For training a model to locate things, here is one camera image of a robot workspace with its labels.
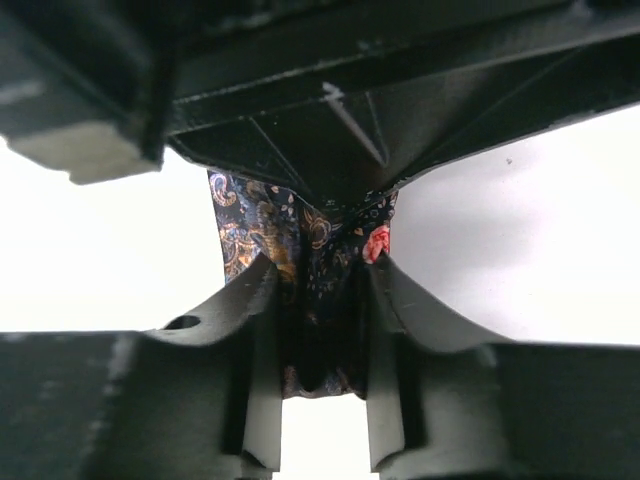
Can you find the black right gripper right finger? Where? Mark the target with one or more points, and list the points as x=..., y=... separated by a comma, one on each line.
x=449, y=399

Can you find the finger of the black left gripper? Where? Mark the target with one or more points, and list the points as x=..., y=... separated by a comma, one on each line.
x=497, y=87
x=289, y=117

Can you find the dark floral paisley tie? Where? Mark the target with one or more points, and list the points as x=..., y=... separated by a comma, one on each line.
x=323, y=344

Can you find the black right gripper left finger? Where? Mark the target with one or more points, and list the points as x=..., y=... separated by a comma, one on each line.
x=198, y=399

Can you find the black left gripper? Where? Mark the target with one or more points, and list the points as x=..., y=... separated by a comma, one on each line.
x=86, y=86

